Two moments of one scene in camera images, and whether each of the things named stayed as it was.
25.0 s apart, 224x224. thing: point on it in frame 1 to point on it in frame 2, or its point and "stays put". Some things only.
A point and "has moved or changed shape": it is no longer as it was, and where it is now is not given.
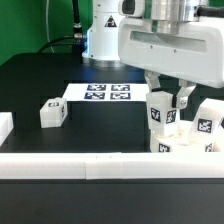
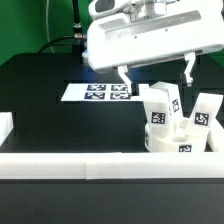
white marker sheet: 107,92 stays put
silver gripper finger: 152,79 to 132,87
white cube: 160,111 has moved or changed shape
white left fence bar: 6,126 stays put
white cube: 210,113 has moved or changed shape
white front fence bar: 111,165 stays put
